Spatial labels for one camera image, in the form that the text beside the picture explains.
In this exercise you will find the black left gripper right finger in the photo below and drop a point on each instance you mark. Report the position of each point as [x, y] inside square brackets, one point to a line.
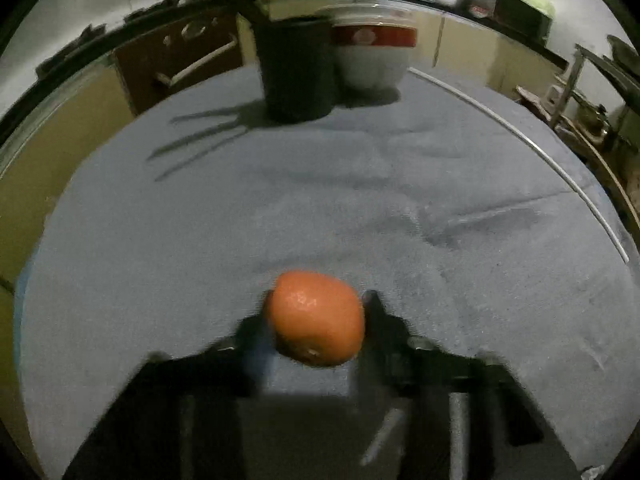
[404, 363]

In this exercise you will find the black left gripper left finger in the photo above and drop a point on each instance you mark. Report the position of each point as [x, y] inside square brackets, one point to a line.
[247, 354]

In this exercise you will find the orange tangerine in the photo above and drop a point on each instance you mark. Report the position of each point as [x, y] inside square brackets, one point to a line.
[317, 319]

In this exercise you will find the grey table cloth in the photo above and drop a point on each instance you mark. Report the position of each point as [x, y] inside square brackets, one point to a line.
[478, 225]

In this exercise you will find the built-in oven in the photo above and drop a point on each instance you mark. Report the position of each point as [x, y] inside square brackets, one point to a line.
[176, 56]

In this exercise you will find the black cylindrical container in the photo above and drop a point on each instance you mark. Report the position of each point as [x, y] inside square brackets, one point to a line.
[296, 60]

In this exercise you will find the red white bowl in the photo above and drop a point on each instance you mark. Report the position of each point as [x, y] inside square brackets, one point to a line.
[372, 44]

